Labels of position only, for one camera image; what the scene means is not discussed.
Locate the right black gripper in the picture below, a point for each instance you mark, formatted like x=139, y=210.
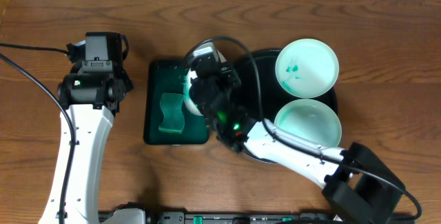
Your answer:
x=236, y=83

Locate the white plate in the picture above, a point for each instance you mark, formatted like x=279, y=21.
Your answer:
x=193, y=98

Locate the green wavy sponge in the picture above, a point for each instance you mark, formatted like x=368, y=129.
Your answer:
x=173, y=118

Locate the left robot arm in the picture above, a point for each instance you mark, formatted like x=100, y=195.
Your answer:
x=89, y=103

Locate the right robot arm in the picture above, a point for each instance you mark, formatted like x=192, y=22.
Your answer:
x=355, y=182

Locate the round black tray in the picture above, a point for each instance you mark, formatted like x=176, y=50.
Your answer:
x=273, y=96

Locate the rectangular green tray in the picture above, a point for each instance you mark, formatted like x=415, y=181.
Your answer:
x=169, y=76

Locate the pale green plate top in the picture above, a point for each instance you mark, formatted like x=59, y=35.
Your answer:
x=307, y=68

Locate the pale green plate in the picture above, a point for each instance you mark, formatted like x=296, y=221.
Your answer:
x=307, y=68
x=311, y=120

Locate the pale green plate bottom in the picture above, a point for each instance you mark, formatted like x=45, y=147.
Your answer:
x=311, y=120

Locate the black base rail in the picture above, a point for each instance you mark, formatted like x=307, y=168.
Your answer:
x=131, y=216

